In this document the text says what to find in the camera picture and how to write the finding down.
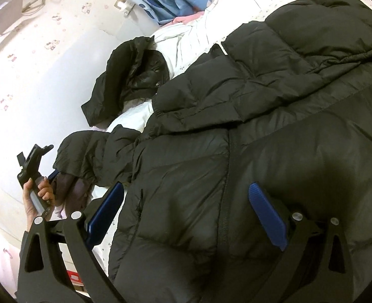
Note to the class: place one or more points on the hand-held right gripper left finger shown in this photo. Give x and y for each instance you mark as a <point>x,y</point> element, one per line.
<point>107,208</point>

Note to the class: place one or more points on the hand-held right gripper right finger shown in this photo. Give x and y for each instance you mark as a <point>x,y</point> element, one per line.
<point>266,214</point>

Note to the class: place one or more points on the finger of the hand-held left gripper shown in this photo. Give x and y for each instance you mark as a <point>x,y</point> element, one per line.
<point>52,174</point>

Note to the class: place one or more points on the black puffer jacket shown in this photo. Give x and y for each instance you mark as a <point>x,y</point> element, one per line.
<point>236,126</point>

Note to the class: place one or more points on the person's left hand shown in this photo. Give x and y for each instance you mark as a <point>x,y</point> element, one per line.
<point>42,192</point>

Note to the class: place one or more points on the purple cloth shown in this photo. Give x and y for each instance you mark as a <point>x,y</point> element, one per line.
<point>75,191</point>

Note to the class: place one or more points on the red box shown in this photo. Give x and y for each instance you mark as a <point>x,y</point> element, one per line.
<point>74,276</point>

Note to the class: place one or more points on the white quilt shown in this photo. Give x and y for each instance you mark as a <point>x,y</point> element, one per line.
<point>192,41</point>

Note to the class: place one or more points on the pink cloth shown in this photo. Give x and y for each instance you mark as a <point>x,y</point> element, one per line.
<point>186,19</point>

